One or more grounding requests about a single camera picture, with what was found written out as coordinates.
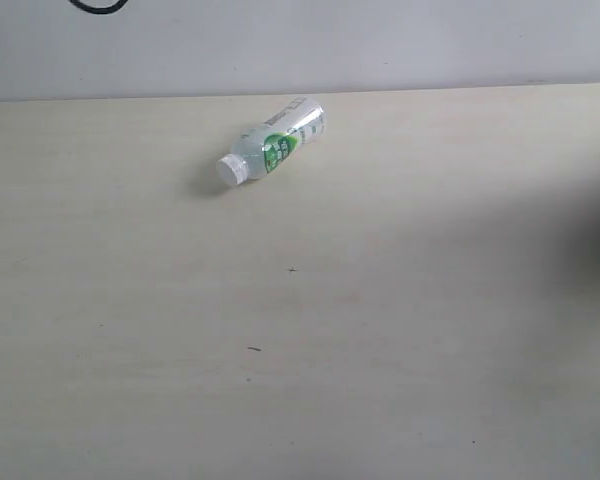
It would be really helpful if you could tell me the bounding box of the clear green label water bottle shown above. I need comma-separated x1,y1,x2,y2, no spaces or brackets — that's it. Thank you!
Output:
216,97,326,186

